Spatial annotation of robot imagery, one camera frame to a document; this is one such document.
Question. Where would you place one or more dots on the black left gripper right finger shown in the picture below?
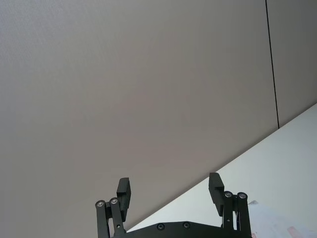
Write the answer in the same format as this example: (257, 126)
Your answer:
(216, 196)

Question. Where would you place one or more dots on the white table cloth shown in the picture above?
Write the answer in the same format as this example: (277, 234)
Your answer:
(277, 178)

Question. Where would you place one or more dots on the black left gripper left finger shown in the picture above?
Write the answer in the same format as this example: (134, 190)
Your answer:
(123, 196)

